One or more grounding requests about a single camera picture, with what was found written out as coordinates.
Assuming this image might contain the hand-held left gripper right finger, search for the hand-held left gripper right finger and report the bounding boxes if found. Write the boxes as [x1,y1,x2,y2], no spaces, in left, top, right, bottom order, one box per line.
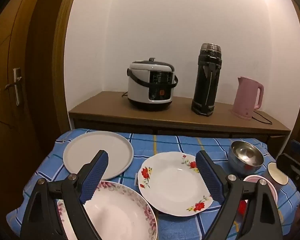
[195,150,283,240]

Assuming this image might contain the grey round plate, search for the grey round plate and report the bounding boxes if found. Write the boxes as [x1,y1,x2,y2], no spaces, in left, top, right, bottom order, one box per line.
[63,131,134,180]

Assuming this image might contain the wooden door frame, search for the wooden door frame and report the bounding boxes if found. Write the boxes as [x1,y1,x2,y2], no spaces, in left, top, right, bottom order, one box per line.
[27,0,83,160]

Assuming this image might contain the pink bowl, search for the pink bowl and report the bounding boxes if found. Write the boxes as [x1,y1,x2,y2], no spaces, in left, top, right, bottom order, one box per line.
[243,174,278,205]

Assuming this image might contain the white black rice cooker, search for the white black rice cooker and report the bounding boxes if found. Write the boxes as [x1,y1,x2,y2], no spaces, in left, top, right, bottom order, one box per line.
[127,58,179,111]

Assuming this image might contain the white pink-floral deep plate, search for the white pink-floral deep plate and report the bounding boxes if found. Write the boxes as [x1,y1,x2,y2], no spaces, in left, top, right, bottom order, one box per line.
[56,180,158,240]

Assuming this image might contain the black kettle cable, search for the black kettle cable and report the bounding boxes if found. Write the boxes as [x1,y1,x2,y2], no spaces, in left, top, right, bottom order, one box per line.
[251,110,273,125]

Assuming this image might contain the small red object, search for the small red object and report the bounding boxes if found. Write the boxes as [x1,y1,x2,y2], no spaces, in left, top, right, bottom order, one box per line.
[237,200,248,215]

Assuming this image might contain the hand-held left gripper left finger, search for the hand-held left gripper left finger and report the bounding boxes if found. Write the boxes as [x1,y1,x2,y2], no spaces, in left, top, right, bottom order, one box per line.
[19,150,108,240]

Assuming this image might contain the white dark-rimmed bowl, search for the white dark-rimmed bowl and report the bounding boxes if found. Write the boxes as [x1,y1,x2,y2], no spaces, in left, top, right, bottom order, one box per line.
[267,162,289,185]

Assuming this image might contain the stainless steel bowl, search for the stainless steel bowl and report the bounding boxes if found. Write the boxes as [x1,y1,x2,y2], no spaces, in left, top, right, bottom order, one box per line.
[227,140,265,177]

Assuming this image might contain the white red-flower plate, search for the white red-flower plate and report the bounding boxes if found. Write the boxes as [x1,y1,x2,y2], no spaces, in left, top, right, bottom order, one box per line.
[138,152,214,217]

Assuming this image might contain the black thermos flask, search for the black thermos flask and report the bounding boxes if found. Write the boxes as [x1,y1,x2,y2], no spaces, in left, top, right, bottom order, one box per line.
[191,43,222,117]

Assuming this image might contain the brown wooden cabinet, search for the brown wooden cabinet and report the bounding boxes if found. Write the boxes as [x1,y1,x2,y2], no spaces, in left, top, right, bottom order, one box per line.
[68,91,291,143]

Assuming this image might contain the pink electric kettle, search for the pink electric kettle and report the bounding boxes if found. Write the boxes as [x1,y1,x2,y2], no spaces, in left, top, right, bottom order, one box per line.
[231,76,265,119]

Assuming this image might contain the blue plaid cloth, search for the blue plaid cloth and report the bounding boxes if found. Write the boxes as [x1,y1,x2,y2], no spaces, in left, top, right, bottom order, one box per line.
[6,129,300,240]

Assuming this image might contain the brown wooden door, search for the brown wooden door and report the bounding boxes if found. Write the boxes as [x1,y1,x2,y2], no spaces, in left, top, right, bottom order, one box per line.
[0,0,43,180]

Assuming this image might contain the silver door handle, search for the silver door handle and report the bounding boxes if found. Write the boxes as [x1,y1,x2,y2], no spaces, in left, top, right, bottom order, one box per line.
[5,67,22,106]

